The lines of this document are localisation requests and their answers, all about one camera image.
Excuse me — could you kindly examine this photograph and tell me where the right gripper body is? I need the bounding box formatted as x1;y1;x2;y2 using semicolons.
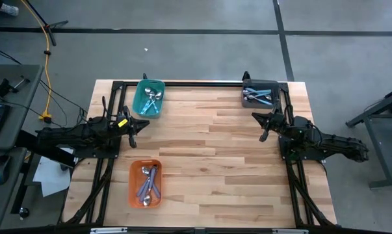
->
259;101;286;143

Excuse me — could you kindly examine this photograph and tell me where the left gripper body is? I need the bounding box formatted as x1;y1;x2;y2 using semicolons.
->
114;105;138;149

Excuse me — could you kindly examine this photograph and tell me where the grey plastic bin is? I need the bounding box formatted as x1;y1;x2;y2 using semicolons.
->
241;79;282;109

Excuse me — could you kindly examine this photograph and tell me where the teal plastic bin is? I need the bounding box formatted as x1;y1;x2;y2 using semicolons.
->
131;79;166;119

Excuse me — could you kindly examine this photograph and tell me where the orange plastic bin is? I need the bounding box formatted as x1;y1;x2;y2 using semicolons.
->
128;159;163;209

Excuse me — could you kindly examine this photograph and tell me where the black floor tape strip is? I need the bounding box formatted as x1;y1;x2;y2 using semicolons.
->
0;26;392;36
272;0;296;82

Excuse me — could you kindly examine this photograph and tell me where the white paper sheet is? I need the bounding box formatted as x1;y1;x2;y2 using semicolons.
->
32;148;75;198

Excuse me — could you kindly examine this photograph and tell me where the grey desk panel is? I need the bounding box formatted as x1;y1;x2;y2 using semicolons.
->
0;146;29;231
0;64;44;151

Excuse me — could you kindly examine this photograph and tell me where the black tripod stand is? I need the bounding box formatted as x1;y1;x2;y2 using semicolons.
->
23;0;70;47

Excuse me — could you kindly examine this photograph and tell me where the black desk clamp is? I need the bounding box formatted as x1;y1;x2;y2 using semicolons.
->
0;74;31;98

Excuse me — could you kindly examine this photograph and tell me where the black computer mouse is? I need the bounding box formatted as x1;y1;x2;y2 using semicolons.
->
0;154;12;186

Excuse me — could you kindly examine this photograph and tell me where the black floor cable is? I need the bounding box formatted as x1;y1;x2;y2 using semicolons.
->
38;79;89;115
0;42;23;65

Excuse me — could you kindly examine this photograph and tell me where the black aluminium table frame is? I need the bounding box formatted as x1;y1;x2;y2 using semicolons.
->
59;79;338;228

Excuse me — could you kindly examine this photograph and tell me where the yellow cable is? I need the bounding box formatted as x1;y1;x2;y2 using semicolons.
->
19;0;53;125

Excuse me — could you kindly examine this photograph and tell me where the silver metal bracket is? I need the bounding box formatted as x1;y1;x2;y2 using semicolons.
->
90;227;128;234
272;228;309;234

